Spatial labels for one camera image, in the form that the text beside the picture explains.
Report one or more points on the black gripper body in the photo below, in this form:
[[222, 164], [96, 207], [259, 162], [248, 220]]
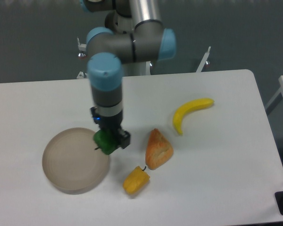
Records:
[[108, 117]]

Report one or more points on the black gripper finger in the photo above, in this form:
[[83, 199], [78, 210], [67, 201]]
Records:
[[122, 137]]

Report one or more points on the green bell pepper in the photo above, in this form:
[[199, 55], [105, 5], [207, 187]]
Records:
[[105, 141]]

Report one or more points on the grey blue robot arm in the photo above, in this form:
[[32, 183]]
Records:
[[109, 48]]

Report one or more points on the yellow bell pepper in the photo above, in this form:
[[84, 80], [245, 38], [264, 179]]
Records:
[[136, 180]]

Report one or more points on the beige round plate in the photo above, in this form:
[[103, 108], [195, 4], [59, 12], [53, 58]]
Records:
[[72, 164]]

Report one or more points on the orange triangular bread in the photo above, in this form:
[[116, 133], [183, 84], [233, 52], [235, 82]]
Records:
[[159, 150]]

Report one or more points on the yellow banana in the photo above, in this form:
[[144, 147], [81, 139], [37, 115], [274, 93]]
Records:
[[189, 107]]

